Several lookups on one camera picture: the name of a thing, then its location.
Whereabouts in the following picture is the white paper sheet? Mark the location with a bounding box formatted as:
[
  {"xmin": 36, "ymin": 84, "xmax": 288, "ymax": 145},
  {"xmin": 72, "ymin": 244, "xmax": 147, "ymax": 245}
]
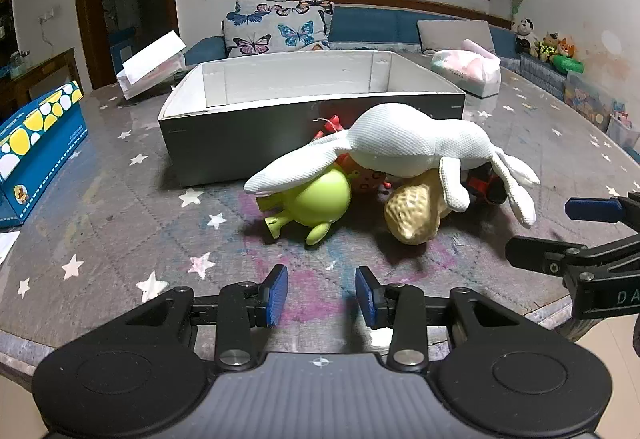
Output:
[{"xmin": 0, "ymin": 230, "xmax": 21, "ymax": 265}]

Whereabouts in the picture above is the red and black toy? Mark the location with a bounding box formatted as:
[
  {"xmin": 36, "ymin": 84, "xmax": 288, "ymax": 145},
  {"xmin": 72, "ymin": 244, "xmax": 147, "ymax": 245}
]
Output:
[{"xmin": 462, "ymin": 166, "xmax": 511, "ymax": 206}]

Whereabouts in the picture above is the blue yellow-spotted tissue box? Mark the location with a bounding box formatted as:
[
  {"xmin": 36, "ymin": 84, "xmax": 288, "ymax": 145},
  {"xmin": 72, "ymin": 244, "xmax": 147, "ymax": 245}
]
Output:
[{"xmin": 0, "ymin": 80, "xmax": 90, "ymax": 227}]

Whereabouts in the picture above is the grey cardboard box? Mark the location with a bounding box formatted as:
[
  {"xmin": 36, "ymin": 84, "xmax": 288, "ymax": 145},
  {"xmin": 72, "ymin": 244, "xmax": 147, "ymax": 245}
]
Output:
[{"xmin": 157, "ymin": 50, "xmax": 467, "ymax": 187}]

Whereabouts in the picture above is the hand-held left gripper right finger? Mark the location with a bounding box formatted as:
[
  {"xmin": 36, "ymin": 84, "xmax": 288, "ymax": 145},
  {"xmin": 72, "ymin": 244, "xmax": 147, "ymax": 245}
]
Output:
[{"xmin": 355, "ymin": 265, "xmax": 526, "ymax": 369}]

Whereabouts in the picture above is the green plush toy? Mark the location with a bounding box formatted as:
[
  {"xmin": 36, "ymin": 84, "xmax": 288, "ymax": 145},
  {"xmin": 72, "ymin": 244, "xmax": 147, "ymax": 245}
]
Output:
[{"xmin": 551, "ymin": 55, "xmax": 585, "ymax": 74}]

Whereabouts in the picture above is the grey pillow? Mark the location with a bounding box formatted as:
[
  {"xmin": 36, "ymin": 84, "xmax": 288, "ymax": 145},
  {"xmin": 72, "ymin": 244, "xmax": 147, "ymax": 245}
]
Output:
[{"xmin": 417, "ymin": 20, "xmax": 497, "ymax": 56}]

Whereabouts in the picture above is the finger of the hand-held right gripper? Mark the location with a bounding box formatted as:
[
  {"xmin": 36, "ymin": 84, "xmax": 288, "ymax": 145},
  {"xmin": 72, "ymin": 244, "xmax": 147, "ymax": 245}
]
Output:
[
  {"xmin": 565, "ymin": 192, "xmax": 640, "ymax": 223},
  {"xmin": 505, "ymin": 231, "xmax": 640, "ymax": 277}
]

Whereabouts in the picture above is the small brown figure toy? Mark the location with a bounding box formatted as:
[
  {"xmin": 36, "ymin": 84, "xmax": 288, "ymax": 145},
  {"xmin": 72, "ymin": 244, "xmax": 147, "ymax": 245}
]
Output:
[{"xmin": 350, "ymin": 163, "xmax": 396, "ymax": 197}]

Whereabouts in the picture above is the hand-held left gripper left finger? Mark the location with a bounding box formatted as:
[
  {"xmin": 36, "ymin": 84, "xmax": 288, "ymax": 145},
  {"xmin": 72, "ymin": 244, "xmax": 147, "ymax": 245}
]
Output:
[{"xmin": 120, "ymin": 264, "xmax": 289, "ymax": 370}]

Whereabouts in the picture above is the grey star-print tablecloth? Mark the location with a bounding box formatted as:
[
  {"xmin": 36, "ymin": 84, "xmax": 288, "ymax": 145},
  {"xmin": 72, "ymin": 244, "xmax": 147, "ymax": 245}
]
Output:
[{"xmin": 0, "ymin": 52, "xmax": 640, "ymax": 380}]

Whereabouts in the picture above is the green round monster toy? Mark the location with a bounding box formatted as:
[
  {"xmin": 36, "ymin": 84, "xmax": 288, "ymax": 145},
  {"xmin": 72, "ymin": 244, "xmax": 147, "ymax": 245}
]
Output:
[{"xmin": 256, "ymin": 166, "xmax": 352, "ymax": 247}]

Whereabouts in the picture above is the butterfly print pillow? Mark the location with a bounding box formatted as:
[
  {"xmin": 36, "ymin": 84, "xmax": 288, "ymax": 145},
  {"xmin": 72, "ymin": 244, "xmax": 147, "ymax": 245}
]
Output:
[{"xmin": 222, "ymin": 0, "xmax": 335, "ymax": 59}]

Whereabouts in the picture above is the clear printed storage box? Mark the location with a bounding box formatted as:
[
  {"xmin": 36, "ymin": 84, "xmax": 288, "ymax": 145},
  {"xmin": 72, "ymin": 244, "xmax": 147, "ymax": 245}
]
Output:
[{"xmin": 564, "ymin": 70, "xmax": 618, "ymax": 130}]

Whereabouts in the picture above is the small clear storage box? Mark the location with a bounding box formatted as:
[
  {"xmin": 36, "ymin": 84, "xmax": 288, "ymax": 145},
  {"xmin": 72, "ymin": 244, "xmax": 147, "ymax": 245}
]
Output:
[{"xmin": 607, "ymin": 114, "xmax": 640, "ymax": 147}]

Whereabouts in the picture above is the blue checked storage box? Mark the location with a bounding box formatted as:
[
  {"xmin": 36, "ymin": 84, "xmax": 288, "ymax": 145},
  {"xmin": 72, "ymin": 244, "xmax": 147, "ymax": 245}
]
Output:
[{"xmin": 520, "ymin": 53, "xmax": 568, "ymax": 95}]

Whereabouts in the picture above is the wooden desk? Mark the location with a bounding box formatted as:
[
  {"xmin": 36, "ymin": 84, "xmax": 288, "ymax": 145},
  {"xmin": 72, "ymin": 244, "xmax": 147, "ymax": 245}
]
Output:
[{"xmin": 0, "ymin": 48, "xmax": 83, "ymax": 107}]

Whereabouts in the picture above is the panda plush toy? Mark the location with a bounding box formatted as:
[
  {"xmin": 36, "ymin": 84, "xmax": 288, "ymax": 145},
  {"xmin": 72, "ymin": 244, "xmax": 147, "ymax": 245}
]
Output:
[{"xmin": 511, "ymin": 18, "xmax": 538, "ymax": 52}]

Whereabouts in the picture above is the yellow peanut toy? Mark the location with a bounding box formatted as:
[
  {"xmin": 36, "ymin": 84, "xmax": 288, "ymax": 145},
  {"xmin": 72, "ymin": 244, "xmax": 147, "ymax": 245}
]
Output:
[{"xmin": 384, "ymin": 168, "xmax": 453, "ymax": 246}]

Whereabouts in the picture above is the blue sofa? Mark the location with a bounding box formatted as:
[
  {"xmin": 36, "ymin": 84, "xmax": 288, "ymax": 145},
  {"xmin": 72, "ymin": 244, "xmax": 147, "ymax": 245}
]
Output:
[{"xmin": 182, "ymin": 5, "xmax": 526, "ymax": 67}]

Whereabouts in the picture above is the white plush toy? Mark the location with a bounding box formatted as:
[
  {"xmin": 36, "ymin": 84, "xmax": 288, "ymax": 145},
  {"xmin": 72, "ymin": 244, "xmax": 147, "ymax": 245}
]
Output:
[{"xmin": 243, "ymin": 103, "xmax": 542, "ymax": 226}]

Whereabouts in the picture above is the pink and white wipes pack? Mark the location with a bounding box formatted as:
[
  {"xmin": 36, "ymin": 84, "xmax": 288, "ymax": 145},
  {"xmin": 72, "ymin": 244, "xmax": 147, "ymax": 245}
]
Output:
[{"xmin": 431, "ymin": 39, "xmax": 502, "ymax": 97}]

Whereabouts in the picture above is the clear tissue pack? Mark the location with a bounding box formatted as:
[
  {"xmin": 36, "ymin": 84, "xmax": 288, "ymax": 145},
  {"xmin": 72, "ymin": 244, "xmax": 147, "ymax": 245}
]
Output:
[{"xmin": 116, "ymin": 31, "xmax": 187, "ymax": 100}]

